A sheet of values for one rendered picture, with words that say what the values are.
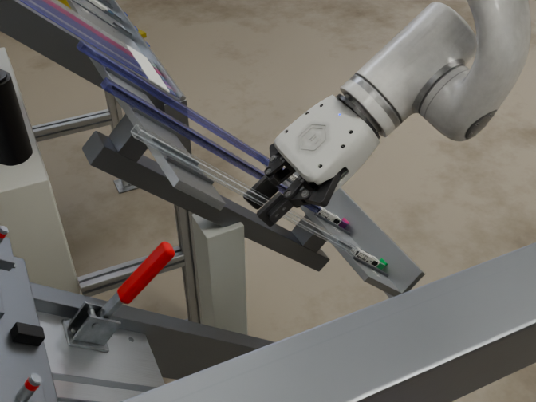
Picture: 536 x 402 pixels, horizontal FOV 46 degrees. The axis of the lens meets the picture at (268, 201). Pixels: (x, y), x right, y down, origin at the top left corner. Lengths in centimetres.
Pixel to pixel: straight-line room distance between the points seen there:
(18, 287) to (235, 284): 57
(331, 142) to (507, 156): 193
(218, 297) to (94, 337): 47
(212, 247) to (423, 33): 41
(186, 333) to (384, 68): 38
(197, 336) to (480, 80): 40
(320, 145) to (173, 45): 263
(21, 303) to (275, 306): 149
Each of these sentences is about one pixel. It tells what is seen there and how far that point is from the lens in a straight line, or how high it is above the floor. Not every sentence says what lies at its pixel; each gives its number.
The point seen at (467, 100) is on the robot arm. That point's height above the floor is 108.
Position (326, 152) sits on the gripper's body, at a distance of 74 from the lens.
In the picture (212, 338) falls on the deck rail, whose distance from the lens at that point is 65.
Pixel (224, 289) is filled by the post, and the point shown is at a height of 71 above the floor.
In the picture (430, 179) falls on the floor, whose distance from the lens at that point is 243.
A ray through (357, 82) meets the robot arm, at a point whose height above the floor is 107.
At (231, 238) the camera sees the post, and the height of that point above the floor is 81.
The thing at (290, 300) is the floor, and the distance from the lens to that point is 191.
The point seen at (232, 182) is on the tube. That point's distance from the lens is 73.
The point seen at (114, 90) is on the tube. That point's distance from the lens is 74.
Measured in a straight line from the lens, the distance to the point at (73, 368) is 52.
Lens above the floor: 143
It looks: 40 degrees down
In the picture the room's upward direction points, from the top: straight up
